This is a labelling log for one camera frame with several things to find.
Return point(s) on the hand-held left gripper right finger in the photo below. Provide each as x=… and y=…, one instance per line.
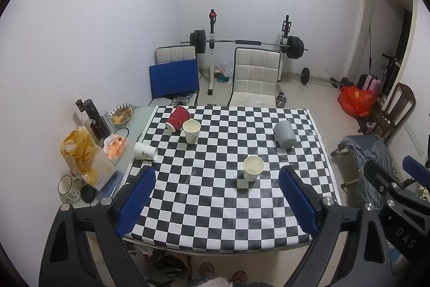
x=298, y=203

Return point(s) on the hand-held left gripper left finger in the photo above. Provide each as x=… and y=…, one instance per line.
x=136, y=203

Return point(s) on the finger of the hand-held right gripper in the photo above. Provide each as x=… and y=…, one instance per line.
x=416, y=163
x=379, y=177

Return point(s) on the white printed paper cup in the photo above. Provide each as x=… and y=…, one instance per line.
x=192, y=134
x=144, y=151

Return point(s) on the grey ribbed cup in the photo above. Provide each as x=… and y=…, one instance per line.
x=285, y=135

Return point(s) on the red plastic cup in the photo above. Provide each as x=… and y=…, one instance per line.
x=176, y=120

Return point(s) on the plain white paper cup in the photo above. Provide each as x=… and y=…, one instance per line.
x=252, y=171

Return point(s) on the grey cloth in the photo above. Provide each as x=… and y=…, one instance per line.
x=378, y=152

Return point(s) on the blue flat box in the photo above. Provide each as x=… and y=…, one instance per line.
x=114, y=184

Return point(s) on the black round lid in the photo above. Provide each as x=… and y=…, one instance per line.
x=88, y=194

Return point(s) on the orange snack packet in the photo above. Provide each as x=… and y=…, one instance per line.
x=115, y=146

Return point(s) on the dark wooden chair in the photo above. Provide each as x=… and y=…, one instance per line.
x=399, y=105

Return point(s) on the white ceramic mug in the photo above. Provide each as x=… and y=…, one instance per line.
x=68, y=191

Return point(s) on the black white checkered tablecloth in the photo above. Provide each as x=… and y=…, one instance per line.
x=208, y=193

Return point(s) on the yellow snack bag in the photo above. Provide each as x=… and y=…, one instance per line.
x=82, y=152

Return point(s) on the red plastic bag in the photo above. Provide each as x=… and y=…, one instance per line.
x=357, y=100

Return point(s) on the patterned bowl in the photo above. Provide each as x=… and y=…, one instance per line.
x=122, y=114

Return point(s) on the pink suitcase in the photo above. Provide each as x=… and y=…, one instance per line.
x=371, y=83

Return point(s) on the dark tall bottle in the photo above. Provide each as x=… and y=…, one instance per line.
x=95, y=120

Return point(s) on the black kick scooter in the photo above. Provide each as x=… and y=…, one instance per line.
x=389, y=71

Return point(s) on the person's feet in sandals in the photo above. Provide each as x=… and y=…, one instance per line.
x=206, y=270

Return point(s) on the black dumbbell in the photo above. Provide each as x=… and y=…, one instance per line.
x=281, y=99

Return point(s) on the silver dumbbell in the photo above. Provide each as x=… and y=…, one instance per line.
x=181, y=101

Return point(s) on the small barbell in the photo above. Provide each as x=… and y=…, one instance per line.
x=305, y=76

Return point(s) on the blue board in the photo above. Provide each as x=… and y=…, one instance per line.
x=174, y=78

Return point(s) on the white padded chair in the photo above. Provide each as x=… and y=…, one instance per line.
x=174, y=54
x=257, y=75

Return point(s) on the clear plastic bag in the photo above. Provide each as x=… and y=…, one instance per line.
x=225, y=70

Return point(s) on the white barbell rack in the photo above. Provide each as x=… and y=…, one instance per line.
x=211, y=61

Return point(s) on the long barbell with black plates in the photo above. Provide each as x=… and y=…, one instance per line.
x=198, y=41

